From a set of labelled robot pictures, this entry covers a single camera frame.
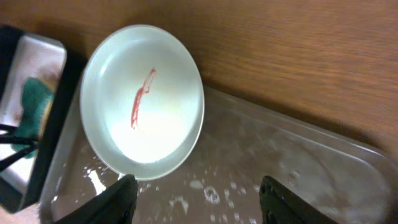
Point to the green and yellow sponge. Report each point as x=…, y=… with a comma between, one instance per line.
x=36, y=100

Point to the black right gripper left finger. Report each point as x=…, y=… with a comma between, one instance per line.
x=116, y=204

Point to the pale green plate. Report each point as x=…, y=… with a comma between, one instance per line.
x=142, y=102

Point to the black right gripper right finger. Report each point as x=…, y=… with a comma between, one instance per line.
x=279, y=205

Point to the black tray with soapy water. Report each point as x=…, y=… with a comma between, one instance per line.
x=39, y=77

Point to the dark brown serving tray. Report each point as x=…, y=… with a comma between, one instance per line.
x=240, y=143

